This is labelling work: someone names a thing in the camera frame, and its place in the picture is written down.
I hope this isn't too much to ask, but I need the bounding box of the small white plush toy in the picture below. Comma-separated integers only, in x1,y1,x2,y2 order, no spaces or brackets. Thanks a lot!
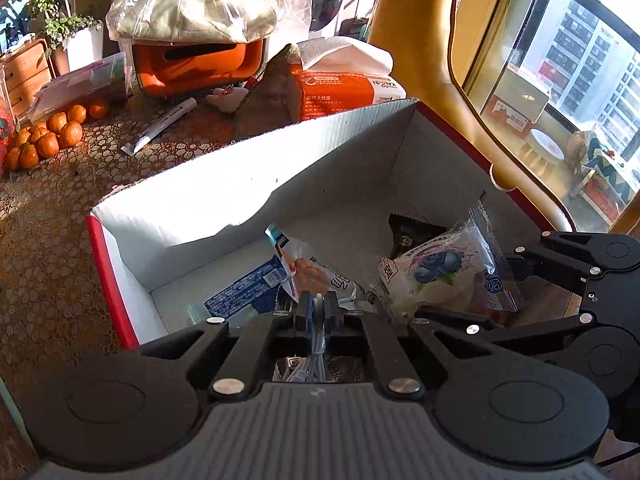
207,84,249,112

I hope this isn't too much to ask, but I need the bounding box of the clear plastic tub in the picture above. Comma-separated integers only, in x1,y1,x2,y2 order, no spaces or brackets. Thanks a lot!
0,66,19,181

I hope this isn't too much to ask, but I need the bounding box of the white chicken snack packet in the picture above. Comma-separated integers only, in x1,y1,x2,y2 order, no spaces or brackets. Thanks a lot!
264,223,379,386

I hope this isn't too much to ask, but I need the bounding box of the silver foil snack packet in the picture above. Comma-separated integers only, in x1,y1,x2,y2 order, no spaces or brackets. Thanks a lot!
272,355,366,385

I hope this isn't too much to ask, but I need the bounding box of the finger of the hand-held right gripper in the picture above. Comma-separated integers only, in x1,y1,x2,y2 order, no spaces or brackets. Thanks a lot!
413,305,597,357
501,231,602,297

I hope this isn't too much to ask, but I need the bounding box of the wooden TV cabinet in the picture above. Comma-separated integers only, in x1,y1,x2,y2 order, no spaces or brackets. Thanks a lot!
0,37,54,127

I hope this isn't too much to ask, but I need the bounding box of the plastic bag with cloth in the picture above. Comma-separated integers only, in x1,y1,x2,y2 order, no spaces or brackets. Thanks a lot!
105,0,314,44

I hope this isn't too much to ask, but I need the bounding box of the pile of tangerines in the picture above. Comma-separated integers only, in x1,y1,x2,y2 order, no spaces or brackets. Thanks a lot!
3,98,110,171

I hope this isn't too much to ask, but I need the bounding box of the black snack packet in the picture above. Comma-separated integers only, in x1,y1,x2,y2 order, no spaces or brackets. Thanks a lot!
388,213,449,261

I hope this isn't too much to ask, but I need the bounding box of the blue snack packet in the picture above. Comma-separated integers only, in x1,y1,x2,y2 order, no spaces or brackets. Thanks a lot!
203,254,291,319

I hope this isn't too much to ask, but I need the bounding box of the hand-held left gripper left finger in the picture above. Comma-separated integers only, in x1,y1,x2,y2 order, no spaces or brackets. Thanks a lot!
141,290,321,402

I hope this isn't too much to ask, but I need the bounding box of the white tube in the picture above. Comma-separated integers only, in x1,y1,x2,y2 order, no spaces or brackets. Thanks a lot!
120,98,197,157

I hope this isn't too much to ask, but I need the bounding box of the white round stool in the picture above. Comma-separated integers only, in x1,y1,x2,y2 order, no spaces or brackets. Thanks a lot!
519,128,567,167

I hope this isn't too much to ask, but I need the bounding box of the orange tissue pack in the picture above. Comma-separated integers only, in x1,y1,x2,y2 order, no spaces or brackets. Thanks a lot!
287,37,409,124

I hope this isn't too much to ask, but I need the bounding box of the orange white container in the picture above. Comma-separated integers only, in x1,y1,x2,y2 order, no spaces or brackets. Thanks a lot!
130,36,271,102

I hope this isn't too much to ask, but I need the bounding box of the yellow giraffe plush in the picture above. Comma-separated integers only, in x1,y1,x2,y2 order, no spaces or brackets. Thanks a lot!
366,0,577,234

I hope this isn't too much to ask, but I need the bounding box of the cardboard box red label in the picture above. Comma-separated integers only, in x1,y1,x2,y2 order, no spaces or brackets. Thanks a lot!
482,67,552,139

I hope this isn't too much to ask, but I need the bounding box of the clear box green lid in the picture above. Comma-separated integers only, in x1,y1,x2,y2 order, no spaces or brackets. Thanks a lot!
29,51,129,121

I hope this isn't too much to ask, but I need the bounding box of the blueberry bread packet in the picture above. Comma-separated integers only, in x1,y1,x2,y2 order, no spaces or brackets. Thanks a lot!
372,199,525,319

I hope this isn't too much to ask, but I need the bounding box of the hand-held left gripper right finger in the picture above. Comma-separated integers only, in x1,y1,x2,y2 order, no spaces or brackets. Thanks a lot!
324,291,507,401

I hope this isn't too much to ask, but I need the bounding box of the potted tree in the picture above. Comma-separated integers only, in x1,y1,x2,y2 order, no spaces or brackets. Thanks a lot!
0,0,105,77

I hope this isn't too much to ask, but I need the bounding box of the chair with patterned cloth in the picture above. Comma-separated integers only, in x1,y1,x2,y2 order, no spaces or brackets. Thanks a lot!
564,129,640,212

